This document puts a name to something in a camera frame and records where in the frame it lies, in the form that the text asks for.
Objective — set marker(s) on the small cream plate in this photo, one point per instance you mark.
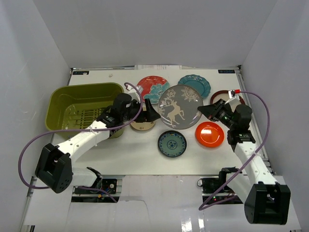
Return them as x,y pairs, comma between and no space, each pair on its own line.
144,126

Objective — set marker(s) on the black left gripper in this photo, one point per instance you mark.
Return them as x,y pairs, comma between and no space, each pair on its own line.
144,110

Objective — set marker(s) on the blue patterned small plate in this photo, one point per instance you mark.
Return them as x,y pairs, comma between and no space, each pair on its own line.
172,144

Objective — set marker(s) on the teal scalloped plate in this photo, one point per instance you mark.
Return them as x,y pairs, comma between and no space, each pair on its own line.
199,83

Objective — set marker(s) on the grey plate with white deer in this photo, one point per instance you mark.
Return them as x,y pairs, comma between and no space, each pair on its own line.
178,107

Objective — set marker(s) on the orange plate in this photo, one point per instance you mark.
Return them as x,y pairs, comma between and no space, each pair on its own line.
209,134

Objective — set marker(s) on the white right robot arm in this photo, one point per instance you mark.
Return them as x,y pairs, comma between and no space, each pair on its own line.
265,200

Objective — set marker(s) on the black table label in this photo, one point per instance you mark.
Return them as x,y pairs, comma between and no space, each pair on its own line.
80,73
226,71

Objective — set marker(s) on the left black table label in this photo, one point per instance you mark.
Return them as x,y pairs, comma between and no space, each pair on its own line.
80,73

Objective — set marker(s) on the red plate with teal flower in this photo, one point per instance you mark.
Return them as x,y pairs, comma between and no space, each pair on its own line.
153,88

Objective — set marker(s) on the green plastic bin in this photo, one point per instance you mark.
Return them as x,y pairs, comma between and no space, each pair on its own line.
76,107

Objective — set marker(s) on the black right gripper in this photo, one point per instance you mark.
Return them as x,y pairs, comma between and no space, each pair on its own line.
212,111

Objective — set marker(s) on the dark red rimmed plate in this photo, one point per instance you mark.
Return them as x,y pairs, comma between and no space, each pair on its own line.
227,97

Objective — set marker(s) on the right arm base board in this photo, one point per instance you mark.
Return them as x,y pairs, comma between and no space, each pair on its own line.
210,184

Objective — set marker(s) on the right black table label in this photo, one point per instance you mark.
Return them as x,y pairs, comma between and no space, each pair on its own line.
226,71

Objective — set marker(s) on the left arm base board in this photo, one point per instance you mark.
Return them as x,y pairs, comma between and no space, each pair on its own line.
105,191

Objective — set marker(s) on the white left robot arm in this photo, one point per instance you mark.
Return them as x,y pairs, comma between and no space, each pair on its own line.
55,166

